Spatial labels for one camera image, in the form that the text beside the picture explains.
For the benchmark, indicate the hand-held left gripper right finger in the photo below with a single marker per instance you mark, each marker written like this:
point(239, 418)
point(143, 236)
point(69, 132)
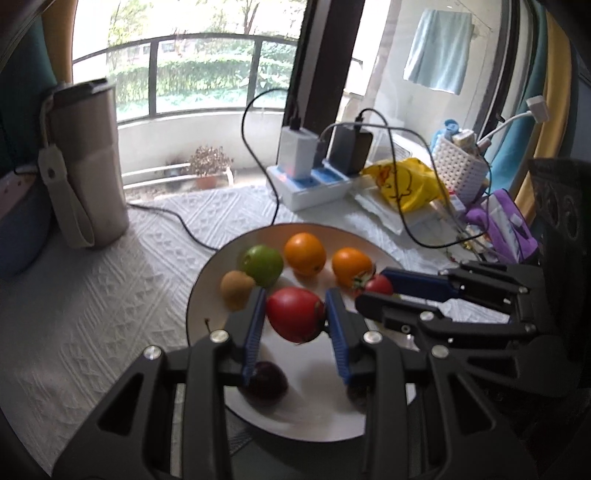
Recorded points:
point(337, 332)

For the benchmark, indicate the balcony railing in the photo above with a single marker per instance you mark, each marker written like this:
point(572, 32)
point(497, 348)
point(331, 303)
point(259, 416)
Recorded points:
point(152, 78)

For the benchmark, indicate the steel tumbler with beige sleeve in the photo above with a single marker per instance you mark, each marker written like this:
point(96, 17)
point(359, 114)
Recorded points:
point(87, 161)

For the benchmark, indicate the small red strawberry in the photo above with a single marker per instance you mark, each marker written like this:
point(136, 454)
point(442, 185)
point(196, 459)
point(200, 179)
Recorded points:
point(377, 284)

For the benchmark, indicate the yellow plastic bag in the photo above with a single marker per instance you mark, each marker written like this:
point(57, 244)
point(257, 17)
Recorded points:
point(401, 182)

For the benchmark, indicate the white paper packets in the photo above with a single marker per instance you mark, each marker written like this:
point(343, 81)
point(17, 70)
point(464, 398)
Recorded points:
point(383, 205)

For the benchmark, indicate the red tomato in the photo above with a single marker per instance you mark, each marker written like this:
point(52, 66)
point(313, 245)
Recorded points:
point(295, 314)

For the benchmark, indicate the dark plum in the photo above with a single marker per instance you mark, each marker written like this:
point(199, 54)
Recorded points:
point(267, 377)

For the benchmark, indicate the brown kiwi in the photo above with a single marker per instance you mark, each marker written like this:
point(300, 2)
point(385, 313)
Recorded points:
point(235, 289)

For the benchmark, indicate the blue bowl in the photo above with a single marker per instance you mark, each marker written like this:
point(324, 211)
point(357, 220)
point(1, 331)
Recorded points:
point(18, 244)

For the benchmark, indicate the yellow curtain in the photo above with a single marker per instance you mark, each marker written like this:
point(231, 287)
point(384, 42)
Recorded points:
point(69, 50)
point(556, 92)

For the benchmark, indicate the green apple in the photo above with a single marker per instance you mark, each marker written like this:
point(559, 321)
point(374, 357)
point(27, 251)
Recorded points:
point(262, 264)

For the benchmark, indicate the black charger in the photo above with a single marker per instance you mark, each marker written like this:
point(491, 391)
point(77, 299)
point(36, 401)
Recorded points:
point(353, 150)

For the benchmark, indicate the white plate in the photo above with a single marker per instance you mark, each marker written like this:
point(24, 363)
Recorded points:
point(314, 406)

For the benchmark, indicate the white power strip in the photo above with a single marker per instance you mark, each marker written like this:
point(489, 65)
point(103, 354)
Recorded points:
point(314, 187)

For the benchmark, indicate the white textured tablecloth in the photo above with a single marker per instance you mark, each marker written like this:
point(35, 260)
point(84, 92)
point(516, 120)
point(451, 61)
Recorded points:
point(115, 300)

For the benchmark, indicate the white charger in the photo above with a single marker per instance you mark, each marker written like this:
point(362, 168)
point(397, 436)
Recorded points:
point(298, 150)

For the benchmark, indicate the white woven basket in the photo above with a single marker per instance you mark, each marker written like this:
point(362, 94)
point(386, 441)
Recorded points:
point(461, 170)

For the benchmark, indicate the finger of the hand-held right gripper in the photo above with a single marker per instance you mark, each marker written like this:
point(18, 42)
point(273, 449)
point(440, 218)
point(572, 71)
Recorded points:
point(420, 284)
point(383, 309)

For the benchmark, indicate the light blue hanging towel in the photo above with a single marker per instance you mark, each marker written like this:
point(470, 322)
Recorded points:
point(438, 50)

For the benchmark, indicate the purple pouch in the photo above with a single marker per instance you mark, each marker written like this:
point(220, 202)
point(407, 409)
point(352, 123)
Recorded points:
point(503, 221)

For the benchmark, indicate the potted plant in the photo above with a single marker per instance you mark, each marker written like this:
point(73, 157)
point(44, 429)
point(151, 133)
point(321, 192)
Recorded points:
point(210, 161)

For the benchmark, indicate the small orange mandarin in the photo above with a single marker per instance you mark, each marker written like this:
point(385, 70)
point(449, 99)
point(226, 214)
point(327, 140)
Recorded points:
point(352, 266)

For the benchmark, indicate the teal curtain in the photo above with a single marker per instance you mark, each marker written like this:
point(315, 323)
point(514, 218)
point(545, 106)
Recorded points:
point(519, 120)
point(23, 101)

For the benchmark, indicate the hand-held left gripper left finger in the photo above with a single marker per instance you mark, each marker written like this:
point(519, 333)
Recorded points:
point(253, 332)

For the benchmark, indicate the large orange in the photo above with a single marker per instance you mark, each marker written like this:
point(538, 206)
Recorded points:
point(304, 253)

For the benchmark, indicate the dark window frame post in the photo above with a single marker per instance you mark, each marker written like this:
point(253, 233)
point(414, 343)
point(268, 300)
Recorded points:
point(323, 60)

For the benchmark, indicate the white desk lamp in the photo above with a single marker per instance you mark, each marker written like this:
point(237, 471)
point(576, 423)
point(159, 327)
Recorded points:
point(538, 108)

